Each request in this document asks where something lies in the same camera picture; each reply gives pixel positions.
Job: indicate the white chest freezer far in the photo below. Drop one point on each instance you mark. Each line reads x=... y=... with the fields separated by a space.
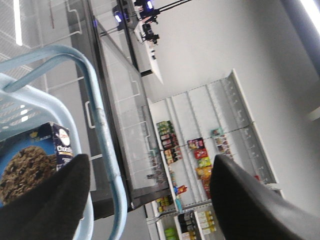
x=126 y=107

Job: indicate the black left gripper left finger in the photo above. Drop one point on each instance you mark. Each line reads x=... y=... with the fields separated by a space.
x=53 y=209

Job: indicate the blue Chocofello cookie box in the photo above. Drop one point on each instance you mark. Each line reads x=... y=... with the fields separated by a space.
x=29 y=158

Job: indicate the white store shelving unit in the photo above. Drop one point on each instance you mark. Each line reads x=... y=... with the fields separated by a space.
x=193 y=127

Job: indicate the light blue plastic basket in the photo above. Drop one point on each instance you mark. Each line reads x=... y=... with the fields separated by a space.
x=27 y=107

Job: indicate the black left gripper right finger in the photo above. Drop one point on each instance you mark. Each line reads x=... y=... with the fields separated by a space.
x=247 y=210

